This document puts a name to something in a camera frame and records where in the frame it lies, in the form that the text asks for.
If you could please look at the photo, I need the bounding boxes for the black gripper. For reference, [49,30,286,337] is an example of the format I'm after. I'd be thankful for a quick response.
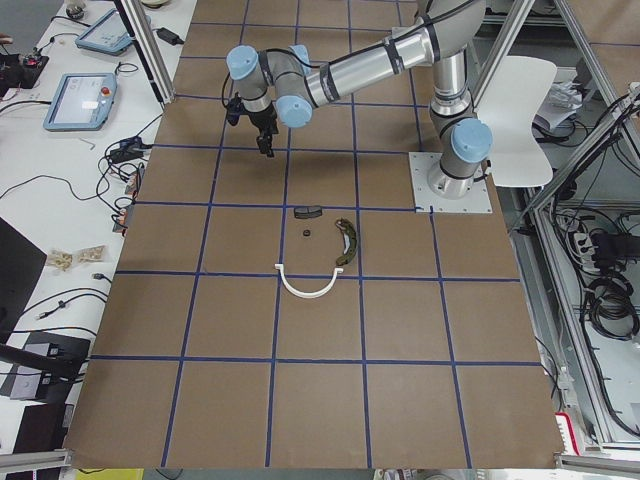
[248,108,279,158]

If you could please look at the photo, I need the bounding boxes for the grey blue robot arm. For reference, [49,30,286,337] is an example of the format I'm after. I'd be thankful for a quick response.
[223,1,493,181]

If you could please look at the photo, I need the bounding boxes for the grey brake pad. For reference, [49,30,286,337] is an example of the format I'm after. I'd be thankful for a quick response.
[293,205,323,220]

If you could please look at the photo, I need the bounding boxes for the olive curved brake shoe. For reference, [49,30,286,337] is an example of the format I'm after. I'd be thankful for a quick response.
[335,218,358,267]

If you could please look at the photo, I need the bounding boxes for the black power adapter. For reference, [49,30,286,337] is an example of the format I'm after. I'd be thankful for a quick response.
[156,27,184,45]

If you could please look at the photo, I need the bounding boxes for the blue teach pendant near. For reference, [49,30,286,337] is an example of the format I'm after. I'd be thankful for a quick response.
[43,72,118,132]

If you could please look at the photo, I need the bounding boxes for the blue teach pendant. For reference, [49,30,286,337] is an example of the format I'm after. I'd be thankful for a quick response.
[75,8,132,56]
[43,72,118,132]

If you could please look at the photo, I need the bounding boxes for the blue teach pendant far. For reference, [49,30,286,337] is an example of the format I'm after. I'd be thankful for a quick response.
[75,8,132,56]

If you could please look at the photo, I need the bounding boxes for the white plastic chair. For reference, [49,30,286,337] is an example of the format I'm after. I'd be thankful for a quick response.
[476,56,557,188]

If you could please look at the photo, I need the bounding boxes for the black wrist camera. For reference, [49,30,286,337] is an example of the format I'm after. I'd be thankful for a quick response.
[225,93,246,126]

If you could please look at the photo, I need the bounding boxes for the white curved plastic bracket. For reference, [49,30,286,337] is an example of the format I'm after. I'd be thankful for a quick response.
[274,263,344,300]

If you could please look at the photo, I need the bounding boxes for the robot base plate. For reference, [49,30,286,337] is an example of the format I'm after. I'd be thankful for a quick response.
[409,152,493,215]

